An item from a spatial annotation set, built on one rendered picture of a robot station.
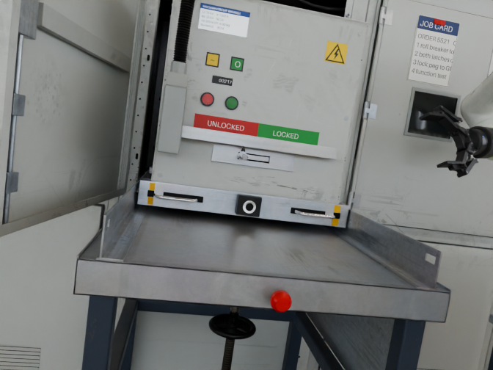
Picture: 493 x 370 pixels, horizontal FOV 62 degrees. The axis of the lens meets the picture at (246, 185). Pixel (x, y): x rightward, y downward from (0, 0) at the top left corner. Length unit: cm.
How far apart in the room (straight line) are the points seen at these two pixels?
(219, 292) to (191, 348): 82
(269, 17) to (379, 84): 51
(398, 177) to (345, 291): 81
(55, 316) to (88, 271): 79
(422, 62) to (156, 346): 128
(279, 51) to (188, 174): 38
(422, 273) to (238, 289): 34
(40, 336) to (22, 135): 80
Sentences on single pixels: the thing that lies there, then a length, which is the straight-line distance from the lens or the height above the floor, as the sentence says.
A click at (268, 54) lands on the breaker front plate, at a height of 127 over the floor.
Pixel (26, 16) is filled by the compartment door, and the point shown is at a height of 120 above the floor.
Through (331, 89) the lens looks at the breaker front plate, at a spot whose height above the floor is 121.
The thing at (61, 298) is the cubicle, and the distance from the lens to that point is 142.
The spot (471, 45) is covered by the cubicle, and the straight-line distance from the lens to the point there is 162.
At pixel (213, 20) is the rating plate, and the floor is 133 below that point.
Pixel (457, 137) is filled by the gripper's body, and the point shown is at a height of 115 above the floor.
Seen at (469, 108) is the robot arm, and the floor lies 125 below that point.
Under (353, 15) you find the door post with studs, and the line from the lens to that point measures 146.
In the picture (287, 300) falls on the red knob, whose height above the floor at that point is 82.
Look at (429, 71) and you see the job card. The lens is 152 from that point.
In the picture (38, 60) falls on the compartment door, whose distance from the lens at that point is 87.
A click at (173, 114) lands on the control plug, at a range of 90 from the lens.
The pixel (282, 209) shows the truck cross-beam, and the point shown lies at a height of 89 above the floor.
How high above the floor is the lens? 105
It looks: 6 degrees down
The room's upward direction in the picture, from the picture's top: 8 degrees clockwise
